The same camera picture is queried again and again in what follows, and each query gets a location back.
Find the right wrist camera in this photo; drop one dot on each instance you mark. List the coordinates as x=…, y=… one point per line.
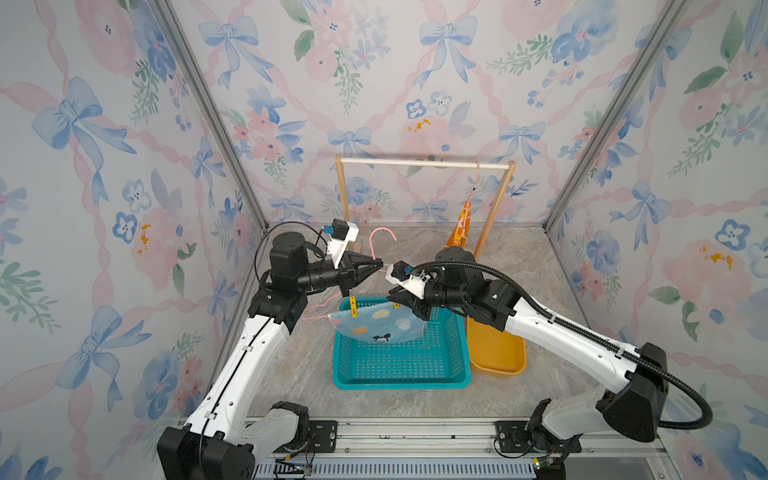
x=403, y=274

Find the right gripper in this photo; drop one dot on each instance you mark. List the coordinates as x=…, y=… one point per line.
x=416, y=303

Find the aluminium corner post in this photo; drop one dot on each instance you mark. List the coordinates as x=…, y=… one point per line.
x=180, y=47
x=657, y=38

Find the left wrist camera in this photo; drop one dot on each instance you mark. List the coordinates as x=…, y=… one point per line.
x=340, y=234

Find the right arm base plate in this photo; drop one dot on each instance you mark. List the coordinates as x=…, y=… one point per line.
x=512, y=438

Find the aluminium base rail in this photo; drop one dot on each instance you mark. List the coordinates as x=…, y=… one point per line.
x=461, y=448

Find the right aluminium corner post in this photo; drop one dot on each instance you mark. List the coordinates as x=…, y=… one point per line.
x=657, y=38

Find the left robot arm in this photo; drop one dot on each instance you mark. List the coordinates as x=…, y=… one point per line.
x=216, y=442

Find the teal plastic basket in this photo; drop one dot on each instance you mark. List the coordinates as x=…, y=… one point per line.
x=438, y=360

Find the light blue towel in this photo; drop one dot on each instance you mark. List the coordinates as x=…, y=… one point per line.
x=379, y=323

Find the orange patterned towel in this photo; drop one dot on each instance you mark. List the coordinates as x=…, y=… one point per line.
x=460, y=232

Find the left aluminium corner post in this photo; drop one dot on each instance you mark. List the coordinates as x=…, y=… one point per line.
x=180, y=47

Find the yellow plastic tray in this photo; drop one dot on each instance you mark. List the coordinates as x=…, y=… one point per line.
x=495, y=353

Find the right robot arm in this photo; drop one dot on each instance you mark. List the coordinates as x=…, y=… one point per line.
x=631, y=393

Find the pink hanger with blue towel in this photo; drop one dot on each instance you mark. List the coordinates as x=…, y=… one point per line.
x=321, y=309

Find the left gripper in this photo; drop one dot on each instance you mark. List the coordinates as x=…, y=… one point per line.
x=351, y=275

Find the wooden hanger rack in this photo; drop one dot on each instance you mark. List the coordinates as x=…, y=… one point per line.
x=508, y=169

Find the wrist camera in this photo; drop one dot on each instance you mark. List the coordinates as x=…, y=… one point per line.
x=403, y=274
x=340, y=234

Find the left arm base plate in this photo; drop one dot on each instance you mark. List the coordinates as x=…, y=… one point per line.
x=314, y=436

